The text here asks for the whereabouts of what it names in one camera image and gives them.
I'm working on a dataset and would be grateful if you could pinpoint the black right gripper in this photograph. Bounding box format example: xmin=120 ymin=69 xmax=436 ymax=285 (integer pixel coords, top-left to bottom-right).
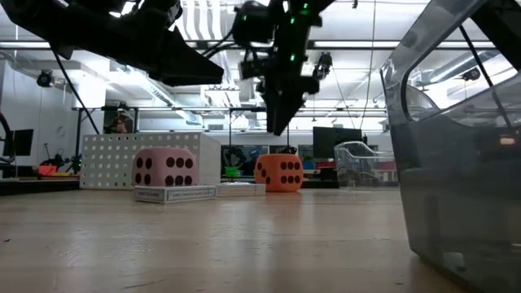
xmin=239 ymin=44 xmax=321 ymax=137

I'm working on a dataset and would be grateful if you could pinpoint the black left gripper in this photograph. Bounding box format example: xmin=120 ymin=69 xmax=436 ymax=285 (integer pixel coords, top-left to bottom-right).
xmin=52 ymin=3 xmax=225 ymax=87

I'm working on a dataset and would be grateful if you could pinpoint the orange foam die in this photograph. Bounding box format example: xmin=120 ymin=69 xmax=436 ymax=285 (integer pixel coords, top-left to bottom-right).
xmin=254 ymin=153 xmax=304 ymax=193

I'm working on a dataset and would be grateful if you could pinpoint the pink foam die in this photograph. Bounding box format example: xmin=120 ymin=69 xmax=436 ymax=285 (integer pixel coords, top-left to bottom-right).
xmin=131 ymin=146 xmax=199 ymax=188

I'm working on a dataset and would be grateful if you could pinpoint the blue playing card box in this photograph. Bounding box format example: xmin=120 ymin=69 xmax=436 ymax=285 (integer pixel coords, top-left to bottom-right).
xmin=133 ymin=185 xmax=217 ymax=204

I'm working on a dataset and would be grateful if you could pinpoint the black monitor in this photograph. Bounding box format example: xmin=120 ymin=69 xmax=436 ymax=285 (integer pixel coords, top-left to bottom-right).
xmin=312 ymin=126 xmax=363 ymax=160
xmin=2 ymin=129 xmax=35 ymax=157

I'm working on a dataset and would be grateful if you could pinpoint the clear plastic bin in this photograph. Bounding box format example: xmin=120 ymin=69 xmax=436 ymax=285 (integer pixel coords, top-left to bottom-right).
xmin=333 ymin=141 xmax=400 ymax=189

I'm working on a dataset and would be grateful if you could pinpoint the white perforated basket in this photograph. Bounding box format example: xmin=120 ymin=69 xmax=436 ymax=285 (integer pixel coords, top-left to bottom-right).
xmin=80 ymin=132 xmax=222 ymax=191

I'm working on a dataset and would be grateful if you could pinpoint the smoky grey plastic bin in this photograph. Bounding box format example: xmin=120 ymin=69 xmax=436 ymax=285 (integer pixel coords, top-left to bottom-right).
xmin=380 ymin=0 xmax=521 ymax=293

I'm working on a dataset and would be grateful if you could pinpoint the black background workbench frame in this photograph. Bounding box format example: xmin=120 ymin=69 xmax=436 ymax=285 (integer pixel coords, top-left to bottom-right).
xmin=72 ymin=105 xmax=392 ymax=180

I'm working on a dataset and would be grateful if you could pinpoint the black overhead camera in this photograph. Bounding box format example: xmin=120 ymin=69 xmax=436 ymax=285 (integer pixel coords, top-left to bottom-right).
xmin=312 ymin=51 xmax=333 ymax=81

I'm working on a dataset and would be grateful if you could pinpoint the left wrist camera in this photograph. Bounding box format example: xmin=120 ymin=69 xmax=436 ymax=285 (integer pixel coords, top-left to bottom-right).
xmin=138 ymin=0 xmax=183 ymax=28

